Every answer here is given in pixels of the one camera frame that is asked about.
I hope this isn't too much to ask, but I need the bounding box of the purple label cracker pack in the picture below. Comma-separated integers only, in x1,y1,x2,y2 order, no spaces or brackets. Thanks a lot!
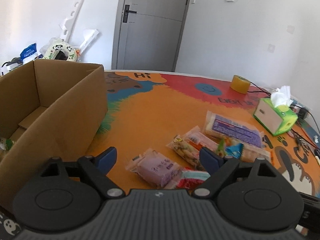
203,111,272,163

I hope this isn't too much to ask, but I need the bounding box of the pink cake snack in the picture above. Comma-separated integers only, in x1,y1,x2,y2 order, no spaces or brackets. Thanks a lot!
126,148,183,188

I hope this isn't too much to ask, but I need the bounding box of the avocado green snack packet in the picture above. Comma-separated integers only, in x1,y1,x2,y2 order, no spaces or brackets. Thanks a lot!
215,139,226,158

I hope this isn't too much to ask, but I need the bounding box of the blue small snack packet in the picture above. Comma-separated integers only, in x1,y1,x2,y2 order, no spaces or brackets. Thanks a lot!
225,143,244,159

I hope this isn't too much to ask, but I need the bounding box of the red white striped packet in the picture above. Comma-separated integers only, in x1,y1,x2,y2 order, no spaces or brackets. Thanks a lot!
172,170,210,190

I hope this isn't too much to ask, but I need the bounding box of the peanut snack packet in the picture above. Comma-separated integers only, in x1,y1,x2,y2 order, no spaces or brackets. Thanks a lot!
166,135,205,171

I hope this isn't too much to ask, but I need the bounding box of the orange sausage snack packet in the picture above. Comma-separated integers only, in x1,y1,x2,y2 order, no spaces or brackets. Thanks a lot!
182,126,218,152

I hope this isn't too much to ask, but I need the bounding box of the brown cardboard box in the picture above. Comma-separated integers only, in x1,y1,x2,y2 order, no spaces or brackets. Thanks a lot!
1,59,107,211

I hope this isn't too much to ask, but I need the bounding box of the colourful cartoon table mat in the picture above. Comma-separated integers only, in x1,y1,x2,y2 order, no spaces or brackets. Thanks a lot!
87,71,319,196

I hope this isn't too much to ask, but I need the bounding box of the green tissue box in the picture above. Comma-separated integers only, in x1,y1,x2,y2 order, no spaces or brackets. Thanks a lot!
253,97,298,136

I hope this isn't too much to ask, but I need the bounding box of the key bunch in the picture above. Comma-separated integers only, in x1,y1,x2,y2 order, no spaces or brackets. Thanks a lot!
287,129,316,150

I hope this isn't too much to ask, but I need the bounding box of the yellow tape roll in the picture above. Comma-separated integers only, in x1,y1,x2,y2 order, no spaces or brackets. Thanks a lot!
230,75,251,94

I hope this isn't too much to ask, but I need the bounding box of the black power adapter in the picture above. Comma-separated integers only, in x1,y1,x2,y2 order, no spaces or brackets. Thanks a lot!
291,105,309,120

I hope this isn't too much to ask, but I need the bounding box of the white power strip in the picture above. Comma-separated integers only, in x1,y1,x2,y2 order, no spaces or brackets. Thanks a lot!
270,86,311,112

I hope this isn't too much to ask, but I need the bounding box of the white foam board short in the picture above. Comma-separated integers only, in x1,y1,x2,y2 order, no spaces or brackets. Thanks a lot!
78,29,100,56

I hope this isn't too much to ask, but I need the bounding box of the blue plastic bag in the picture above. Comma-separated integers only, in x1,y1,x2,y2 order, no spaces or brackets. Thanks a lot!
20,43,37,61

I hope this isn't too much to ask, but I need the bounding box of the white foam board tall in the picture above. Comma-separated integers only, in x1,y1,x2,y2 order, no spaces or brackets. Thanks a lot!
60,0,84,42

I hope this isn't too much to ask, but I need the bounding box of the grey door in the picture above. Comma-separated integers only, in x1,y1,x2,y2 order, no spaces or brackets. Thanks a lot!
111,0,189,72

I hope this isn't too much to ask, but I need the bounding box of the black cable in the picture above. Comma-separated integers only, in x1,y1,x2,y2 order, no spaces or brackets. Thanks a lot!
246,80,320,151

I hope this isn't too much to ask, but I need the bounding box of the panda print seat ring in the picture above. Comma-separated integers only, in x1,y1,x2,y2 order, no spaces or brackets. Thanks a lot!
43,42,78,62

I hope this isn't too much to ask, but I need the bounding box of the black door handle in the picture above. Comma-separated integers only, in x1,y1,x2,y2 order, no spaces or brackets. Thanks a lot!
122,4,137,23

